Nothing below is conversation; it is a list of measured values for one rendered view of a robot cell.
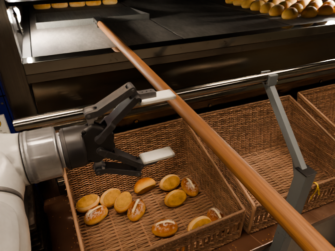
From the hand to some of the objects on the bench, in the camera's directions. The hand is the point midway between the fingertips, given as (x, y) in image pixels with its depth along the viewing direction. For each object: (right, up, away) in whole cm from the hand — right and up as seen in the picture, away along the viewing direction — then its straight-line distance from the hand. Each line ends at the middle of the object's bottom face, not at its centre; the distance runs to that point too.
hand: (167, 125), depth 56 cm
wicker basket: (-7, -37, +57) cm, 68 cm away
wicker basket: (+103, -11, +98) cm, 142 cm away
